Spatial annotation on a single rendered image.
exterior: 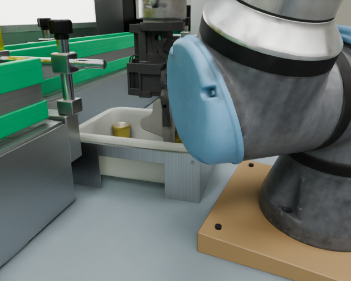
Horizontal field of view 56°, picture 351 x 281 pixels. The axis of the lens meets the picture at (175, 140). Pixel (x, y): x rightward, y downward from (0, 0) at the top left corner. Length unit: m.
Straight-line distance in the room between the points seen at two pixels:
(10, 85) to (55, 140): 0.09
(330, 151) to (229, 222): 0.14
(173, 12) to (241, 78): 0.29
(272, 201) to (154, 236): 0.15
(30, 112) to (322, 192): 0.36
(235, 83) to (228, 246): 0.21
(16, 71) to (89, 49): 0.34
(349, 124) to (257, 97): 0.11
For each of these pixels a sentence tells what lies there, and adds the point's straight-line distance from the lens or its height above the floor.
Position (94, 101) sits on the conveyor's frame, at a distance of 0.73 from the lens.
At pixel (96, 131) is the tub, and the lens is 0.61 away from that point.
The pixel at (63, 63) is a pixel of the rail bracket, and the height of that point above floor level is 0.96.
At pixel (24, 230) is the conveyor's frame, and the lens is 0.45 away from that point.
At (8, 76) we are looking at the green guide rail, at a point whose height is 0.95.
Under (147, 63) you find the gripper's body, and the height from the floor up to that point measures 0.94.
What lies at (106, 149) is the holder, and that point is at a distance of 0.52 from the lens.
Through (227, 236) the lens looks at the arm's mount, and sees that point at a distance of 0.40.
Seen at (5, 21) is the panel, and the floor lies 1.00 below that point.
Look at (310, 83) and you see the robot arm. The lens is 0.27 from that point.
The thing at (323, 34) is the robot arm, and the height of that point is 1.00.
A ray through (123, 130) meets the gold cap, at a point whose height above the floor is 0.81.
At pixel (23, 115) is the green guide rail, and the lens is 0.44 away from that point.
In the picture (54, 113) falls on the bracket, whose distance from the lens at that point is 0.50.
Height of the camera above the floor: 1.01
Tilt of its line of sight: 21 degrees down
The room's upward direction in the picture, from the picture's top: straight up
